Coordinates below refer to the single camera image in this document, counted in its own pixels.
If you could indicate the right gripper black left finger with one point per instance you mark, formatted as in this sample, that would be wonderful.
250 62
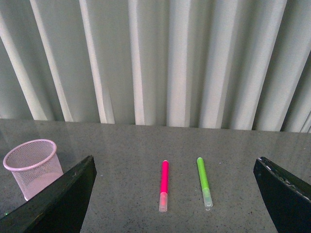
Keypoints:
59 208

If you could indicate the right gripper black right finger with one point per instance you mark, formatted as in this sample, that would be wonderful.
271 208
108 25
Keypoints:
286 197

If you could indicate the pink highlighter pen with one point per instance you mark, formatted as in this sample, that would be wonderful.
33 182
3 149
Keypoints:
163 198

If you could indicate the pink mesh cup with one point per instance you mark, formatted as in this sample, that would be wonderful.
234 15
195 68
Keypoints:
34 165

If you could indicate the green highlighter pen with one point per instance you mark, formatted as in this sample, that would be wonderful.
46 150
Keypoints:
204 184

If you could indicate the grey pleated curtain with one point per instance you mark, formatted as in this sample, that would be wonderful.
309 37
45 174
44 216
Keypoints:
219 64

